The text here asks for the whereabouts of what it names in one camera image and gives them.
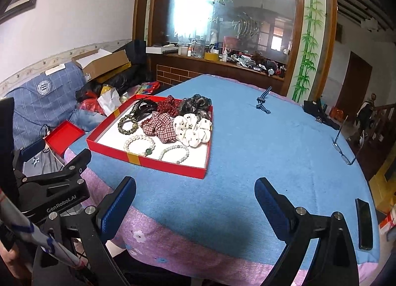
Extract wood framed glass partition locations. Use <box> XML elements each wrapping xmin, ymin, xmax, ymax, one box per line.
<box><xmin>133</xmin><ymin>0</ymin><xmax>338</xmax><ymax>98</ymax></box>

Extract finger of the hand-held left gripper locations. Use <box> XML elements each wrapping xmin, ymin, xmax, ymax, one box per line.
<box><xmin>12</xmin><ymin>139</ymin><xmax>46</xmax><ymax>181</ymax></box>
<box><xmin>46</xmin><ymin>149</ymin><xmax>92</xmax><ymax>188</ymax></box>

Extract white dotted scrunchie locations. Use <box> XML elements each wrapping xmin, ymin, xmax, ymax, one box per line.
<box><xmin>172</xmin><ymin>113</ymin><xmax>212</xmax><ymax>148</ymax></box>

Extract red plastic bag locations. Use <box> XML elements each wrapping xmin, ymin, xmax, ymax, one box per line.
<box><xmin>77</xmin><ymin>89</ymin><xmax>107</xmax><ymax>116</ymax></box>

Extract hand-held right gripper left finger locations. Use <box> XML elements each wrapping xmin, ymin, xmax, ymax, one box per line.
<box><xmin>32</xmin><ymin>176</ymin><xmax>137</xmax><ymax>286</ymax></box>

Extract red beaded bracelet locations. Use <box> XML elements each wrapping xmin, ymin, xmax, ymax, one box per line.
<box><xmin>141</xmin><ymin>113</ymin><xmax>160</xmax><ymax>130</ymax></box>

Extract red gift box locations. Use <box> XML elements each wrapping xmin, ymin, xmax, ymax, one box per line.
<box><xmin>86</xmin><ymin>94</ymin><xmax>215</xmax><ymax>180</ymax></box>

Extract blue framed eyeglasses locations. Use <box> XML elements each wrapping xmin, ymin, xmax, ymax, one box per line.
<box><xmin>332</xmin><ymin>115</ymin><xmax>358</xmax><ymax>166</ymax></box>

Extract wooden counter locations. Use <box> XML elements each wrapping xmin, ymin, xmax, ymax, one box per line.
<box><xmin>156</xmin><ymin>52</ymin><xmax>285</xmax><ymax>95</ymax></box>

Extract pink floral table cloth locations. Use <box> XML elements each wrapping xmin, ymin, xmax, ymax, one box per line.
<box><xmin>63</xmin><ymin>147</ymin><xmax>316</xmax><ymax>286</ymax></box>

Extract wooden stair railing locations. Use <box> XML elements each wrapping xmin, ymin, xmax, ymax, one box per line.
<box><xmin>349</xmin><ymin>102</ymin><xmax>396</xmax><ymax>150</ymax></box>

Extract flat white box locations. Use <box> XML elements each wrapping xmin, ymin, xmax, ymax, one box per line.
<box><xmin>146</xmin><ymin>45</ymin><xmax>179</xmax><ymax>55</ymax></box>

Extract pale bead bracelet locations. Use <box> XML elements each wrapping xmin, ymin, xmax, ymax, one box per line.
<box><xmin>158</xmin><ymin>144</ymin><xmax>190</xmax><ymax>163</ymax></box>

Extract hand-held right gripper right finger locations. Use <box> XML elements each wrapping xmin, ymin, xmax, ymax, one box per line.
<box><xmin>254</xmin><ymin>177</ymin><xmax>360</xmax><ymax>286</ymax></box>

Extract clear glass jar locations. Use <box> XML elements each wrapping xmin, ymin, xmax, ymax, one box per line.
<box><xmin>191</xmin><ymin>39</ymin><xmax>205</xmax><ymax>58</ymax></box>

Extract green bamboo wall decal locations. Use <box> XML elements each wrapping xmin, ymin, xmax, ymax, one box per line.
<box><xmin>292</xmin><ymin>0</ymin><xmax>325</xmax><ymax>102</ymax></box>

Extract pearl bracelet with green bead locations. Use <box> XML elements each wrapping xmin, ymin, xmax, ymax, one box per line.
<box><xmin>124</xmin><ymin>135</ymin><xmax>155</xmax><ymax>158</ymax></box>

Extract black hair claw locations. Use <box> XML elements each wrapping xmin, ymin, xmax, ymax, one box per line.
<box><xmin>133</xmin><ymin>99</ymin><xmax>160</xmax><ymax>119</ymax></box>

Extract white and blue rolled fabric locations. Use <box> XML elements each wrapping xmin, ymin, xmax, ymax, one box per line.
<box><xmin>0</xmin><ymin>188</ymin><xmax>85</xmax><ymax>269</ymax></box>

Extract grey cloth with star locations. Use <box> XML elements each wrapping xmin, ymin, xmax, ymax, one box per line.
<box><xmin>23</xmin><ymin>148</ymin><xmax>64</xmax><ymax>178</ymax></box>

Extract dark beaded bracelet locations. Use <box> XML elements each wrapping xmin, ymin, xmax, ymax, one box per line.
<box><xmin>118</xmin><ymin>114</ymin><xmax>139</xmax><ymax>135</ymax></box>

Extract black cloth pouch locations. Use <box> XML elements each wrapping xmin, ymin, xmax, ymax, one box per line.
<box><xmin>303</xmin><ymin>98</ymin><xmax>341</xmax><ymax>130</ymax></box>

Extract black lace scrunchie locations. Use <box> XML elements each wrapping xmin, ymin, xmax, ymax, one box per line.
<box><xmin>179</xmin><ymin>94</ymin><xmax>212</xmax><ymax>119</ymax></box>

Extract person's left forearm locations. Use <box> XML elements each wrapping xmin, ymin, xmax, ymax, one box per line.
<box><xmin>0</xmin><ymin>236</ymin><xmax>33</xmax><ymax>286</ymax></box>

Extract brown cardboard box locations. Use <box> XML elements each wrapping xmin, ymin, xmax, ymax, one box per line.
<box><xmin>72</xmin><ymin>48</ymin><xmax>131</xmax><ymax>79</ymax></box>

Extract orange white carton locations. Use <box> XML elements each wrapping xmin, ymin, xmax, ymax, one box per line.
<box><xmin>377</xmin><ymin>206</ymin><xmax>396</xmax><ymax>237</ymax></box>

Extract red plaid scrunchie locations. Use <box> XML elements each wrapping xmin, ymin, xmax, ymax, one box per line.
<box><xmin>142</xmin><ymin>112</ymin><xmax>177</xmax><ymax>144</ymax></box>

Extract white crumpled paper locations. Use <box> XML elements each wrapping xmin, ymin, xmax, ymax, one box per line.
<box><xmin>97</xmin><ymin>86</ymin><xmax>121</xmax><ymax>116</ymax></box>

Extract colourful flat box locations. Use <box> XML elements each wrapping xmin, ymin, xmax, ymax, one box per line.
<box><xmin>136</xmin><ymin>81</ymin><xmax>161</xmax><ymax>96</ymax></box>

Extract brown wooden door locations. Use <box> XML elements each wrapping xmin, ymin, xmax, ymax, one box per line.
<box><xmin>336</xmin><ymin>51</ymin><xmax>373</xmax><ymax>116</ymax></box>

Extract black smartphone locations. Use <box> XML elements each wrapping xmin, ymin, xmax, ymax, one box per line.
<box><xmin>355</xmin><ymin>198</ymin><xmax>374</xmax><ymax>250</ymax></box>

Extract blue plaid cloth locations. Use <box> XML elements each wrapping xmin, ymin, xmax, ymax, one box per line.
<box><xmin>6</xmin><ymin>61</ymin><xmax>104</xmax><ymax>150</ymax></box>

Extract red box lid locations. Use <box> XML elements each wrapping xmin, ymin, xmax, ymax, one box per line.
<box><xmin>43</xmin><ymin>120</ymin><xmax>85</xmax><ymax>155</ymax></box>

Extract black bag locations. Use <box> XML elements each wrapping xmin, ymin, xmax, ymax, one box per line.
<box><xmin>114</xmin><ymin>40</ymin><xmax>147</xmax><ymax>88</ymax></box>

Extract red dotted scrunchie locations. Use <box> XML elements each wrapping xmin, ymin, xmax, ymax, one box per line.
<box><xmin>156</xmin><ymin>96</ymin><xmax>184</xmax><ymax>116</ymax></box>

